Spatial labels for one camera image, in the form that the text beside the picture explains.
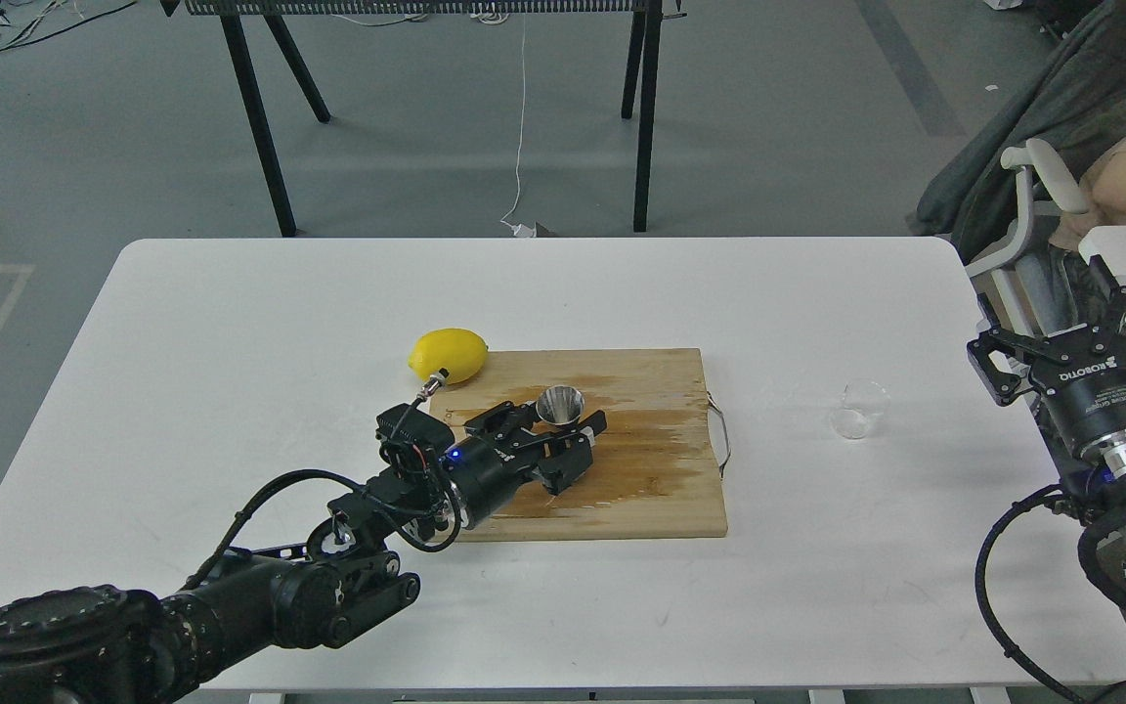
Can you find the dark grey jacket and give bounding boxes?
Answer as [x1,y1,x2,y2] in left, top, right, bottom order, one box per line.
[906,1,1126,262]

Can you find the small clear glass cup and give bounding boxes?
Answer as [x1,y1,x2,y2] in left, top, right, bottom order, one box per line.
[828,378,890,442]

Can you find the white hanging cable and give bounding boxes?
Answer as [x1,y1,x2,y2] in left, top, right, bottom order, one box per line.
[498,10,537,239]

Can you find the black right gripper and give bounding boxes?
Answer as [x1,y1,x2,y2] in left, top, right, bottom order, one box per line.
[966,255,1126,460]

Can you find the black metal frame table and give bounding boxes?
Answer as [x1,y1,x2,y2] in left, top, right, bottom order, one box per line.
[160,1,687,238]

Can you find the white office chair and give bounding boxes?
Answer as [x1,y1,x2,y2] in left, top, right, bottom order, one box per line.
[965,139,1106,335]

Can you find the yellow lemon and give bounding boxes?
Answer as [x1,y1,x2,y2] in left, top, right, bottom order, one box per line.
[406,327,489,384]

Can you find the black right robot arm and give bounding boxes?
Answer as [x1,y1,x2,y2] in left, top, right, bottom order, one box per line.
[967,257,1126,703]

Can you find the wooden cutting board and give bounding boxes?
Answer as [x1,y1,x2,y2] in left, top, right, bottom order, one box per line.
[426,348,729,541]

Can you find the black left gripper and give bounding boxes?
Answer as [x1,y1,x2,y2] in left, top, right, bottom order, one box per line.
[443,401,607,531]

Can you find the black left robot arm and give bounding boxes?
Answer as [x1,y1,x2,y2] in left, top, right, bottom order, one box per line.
[0,369,608,703]

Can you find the steel double jigger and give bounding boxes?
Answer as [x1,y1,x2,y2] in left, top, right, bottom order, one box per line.
[535,384,586,428]

